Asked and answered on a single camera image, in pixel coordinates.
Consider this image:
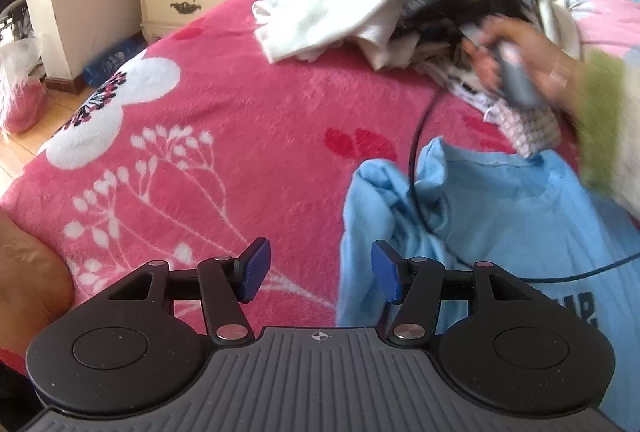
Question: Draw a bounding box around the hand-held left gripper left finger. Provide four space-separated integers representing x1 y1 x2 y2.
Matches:
107 237 273 347

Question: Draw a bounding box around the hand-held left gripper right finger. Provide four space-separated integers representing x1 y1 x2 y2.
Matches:
371 239 538 347

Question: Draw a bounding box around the light blue t-shirt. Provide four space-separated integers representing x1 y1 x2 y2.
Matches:
337 137 640 432

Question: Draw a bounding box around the person's right forearm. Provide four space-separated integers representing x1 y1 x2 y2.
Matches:
570 49 640 220

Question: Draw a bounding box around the person's right hand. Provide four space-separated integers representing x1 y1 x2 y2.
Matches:
462 19 583 109

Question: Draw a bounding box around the pink floral quilt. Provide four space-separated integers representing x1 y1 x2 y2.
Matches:
542 0 640 68

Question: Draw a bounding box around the checked knit garment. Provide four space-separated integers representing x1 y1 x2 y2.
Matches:
482 104 561 158

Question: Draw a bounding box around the red floral blanket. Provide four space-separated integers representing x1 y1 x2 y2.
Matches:
0 0 581 363

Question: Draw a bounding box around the blue bottle pack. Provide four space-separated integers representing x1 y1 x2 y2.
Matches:
82 37 146 88

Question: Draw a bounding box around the plastic bag with red contents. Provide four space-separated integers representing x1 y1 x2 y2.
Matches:
0 37 48 135

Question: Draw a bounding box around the black cable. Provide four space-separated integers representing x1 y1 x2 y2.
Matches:
407 87 640 285

